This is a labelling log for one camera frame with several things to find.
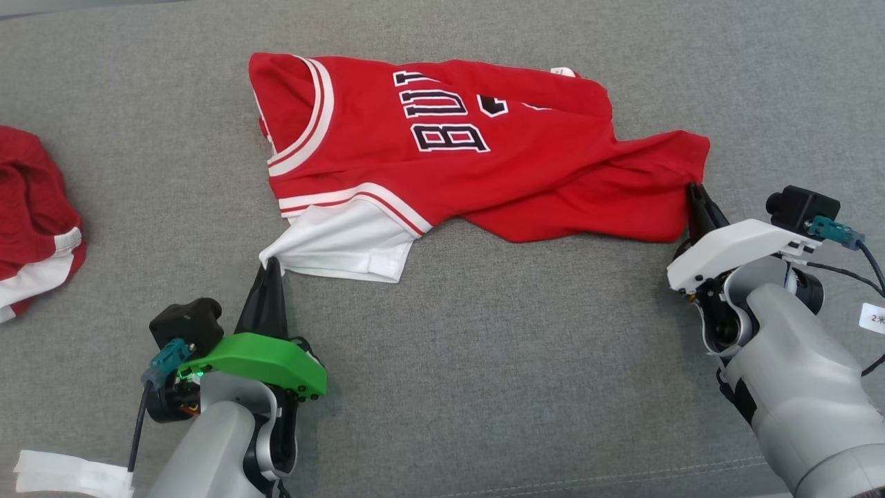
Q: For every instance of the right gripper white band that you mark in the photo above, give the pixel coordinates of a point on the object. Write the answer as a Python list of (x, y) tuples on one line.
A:
[(733, 245)]

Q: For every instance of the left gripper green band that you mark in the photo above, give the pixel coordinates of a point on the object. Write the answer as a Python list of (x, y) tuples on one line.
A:
[(263, 360)]

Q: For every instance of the red Bulls jersey white sleeves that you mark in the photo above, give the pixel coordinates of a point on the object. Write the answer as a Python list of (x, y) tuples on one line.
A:
[(518, 159)]

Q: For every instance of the red Bulls shorts white stripes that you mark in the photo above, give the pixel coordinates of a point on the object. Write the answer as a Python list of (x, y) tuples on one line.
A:
[(34, 200)]

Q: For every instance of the grey fabric sofa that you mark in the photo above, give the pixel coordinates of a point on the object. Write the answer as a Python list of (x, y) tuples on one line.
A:
[(484, 360)]

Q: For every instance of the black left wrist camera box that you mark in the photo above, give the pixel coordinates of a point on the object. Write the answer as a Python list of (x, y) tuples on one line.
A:
[(187, 321)]

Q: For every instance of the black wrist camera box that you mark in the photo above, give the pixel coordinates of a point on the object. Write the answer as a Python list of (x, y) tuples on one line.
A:
[(187, 321), (805, 206)]

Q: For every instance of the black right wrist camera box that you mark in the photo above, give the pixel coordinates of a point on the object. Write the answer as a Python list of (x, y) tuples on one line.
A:
[(805, 206)]

